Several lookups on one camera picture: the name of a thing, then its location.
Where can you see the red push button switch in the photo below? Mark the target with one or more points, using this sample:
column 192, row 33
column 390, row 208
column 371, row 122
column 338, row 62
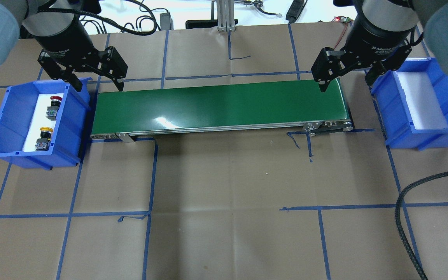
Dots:
column 52, row 110

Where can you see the black power adapter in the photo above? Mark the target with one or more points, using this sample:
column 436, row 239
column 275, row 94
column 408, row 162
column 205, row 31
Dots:
column 166, row 21

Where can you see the left blue plastic bin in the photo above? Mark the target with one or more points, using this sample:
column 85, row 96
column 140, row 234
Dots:
column 15, row 116

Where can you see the green conveyor belt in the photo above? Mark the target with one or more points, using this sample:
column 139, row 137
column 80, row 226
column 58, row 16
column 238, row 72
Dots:
column 265, row 105

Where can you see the aluminium profile post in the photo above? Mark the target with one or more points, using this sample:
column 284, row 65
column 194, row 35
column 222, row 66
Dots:
column 225, row 16

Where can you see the white foam pad bin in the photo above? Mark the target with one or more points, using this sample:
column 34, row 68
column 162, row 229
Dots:
column 38, row 120
column 422, row 101

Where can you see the white foam pad right bin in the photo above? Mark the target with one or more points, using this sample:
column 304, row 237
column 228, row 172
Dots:
column 422, row 101

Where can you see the right blue plastic bin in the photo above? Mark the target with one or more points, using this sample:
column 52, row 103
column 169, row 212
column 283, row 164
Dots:
column 391, row 101

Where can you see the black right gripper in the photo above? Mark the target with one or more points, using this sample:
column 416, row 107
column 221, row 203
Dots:
column 377, row 39

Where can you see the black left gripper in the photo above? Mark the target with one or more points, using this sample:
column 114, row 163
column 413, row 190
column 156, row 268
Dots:
column 65, row 42

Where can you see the white foam pad left bin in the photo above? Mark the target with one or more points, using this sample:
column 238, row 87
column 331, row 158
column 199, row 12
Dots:
column 38, row 120

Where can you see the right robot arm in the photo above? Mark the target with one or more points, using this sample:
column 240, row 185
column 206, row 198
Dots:
column 427, row 18

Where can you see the yellow push button switch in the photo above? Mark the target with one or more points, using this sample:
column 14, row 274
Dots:
column 44, row 142

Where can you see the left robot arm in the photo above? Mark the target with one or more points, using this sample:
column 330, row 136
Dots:
column 41, row 17

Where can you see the blue plastic bin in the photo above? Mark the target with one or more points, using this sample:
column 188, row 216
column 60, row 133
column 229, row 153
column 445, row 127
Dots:
column 391, row 101
column 15, row 116

